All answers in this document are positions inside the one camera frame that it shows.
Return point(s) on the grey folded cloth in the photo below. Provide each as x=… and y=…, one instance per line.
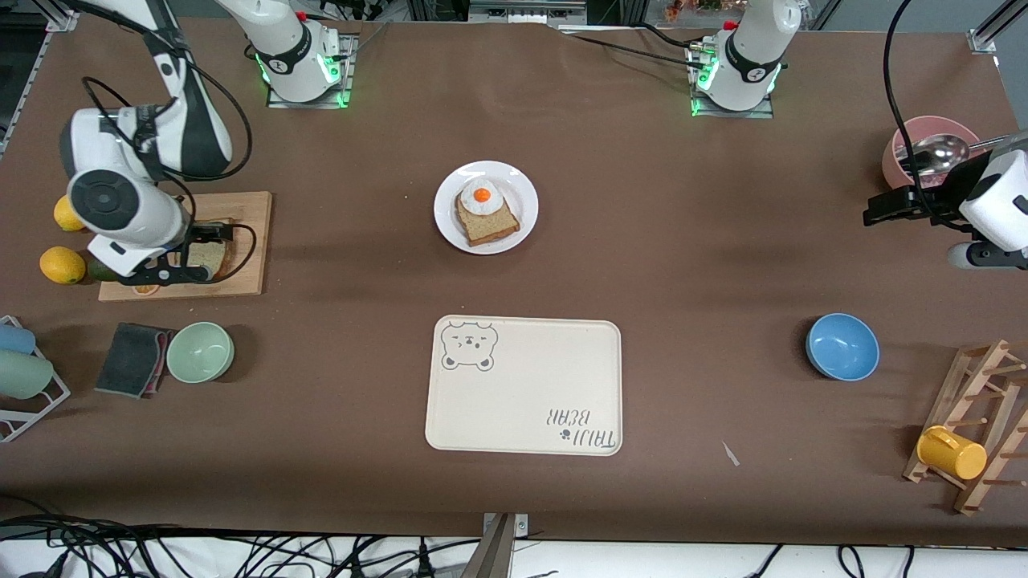
x=128, y=360

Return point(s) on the orange artificial flowers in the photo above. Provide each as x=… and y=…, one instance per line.
x=691, y=8

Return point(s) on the fried egg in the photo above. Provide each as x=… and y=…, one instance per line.
x=482, y=206

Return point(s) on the orange slice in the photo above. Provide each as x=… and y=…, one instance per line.
x=146, y=291

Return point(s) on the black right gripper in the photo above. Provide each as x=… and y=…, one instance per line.
x=202, y=234

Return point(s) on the light blue cup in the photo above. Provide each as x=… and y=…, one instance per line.
x=16, y=339

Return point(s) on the cream bear print tray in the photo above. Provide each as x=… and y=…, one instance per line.
x=522, y=393

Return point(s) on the wooden cutting board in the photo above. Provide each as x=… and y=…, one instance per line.
x=249, y=257

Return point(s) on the plain bread slice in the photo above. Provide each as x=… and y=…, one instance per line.
x=210, y=257

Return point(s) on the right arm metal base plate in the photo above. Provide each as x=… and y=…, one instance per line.
x=309, y=104

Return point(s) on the pink bowl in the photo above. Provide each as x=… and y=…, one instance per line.
x=923, y=127

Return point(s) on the yellow mug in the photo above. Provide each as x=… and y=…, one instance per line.
x=956, y=456

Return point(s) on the green avocado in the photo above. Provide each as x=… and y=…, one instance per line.
x=96, y=271

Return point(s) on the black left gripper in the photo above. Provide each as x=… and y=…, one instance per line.
x=946, y=191

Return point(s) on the metal spoon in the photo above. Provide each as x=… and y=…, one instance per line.
x=936, y=150

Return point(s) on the white round plate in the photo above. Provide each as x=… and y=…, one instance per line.
x=446, y=210

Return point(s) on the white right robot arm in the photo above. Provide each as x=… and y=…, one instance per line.
x=193, y=120

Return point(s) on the wooden cup rack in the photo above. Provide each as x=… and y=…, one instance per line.
x=962, y=393

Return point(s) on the yellow lemon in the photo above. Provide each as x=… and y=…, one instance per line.
x=64, y=215
x=63, y=266

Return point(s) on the blue bowl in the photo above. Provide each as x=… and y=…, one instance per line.
x=842, y=347

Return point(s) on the small white tape scrap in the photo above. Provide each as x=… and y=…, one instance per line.
x=730, y=453

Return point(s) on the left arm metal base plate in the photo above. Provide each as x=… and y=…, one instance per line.
x=731, y=114

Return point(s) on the pale green cup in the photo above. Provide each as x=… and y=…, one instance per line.
x=24, y=374

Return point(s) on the metal background frame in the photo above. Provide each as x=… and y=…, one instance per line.
x=522, y=10

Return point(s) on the metal table edge bracket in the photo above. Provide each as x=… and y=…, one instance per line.
x=502, y=554

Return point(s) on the pale green bowl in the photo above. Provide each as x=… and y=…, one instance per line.
x=199, y=353

